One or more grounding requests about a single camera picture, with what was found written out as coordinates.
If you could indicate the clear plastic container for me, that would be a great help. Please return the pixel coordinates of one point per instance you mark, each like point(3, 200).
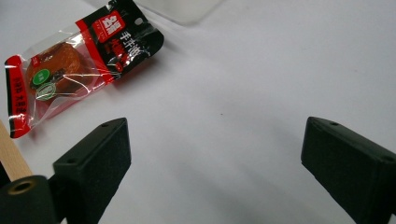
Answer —
point(183, 9)

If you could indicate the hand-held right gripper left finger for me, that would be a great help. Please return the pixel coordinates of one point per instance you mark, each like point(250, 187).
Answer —
point(93, 168)

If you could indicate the red and black snack packet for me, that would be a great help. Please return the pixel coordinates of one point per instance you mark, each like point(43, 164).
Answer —
point(74, 62)

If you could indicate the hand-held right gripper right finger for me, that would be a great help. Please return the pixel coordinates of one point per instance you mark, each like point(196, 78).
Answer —
point(351, 165)

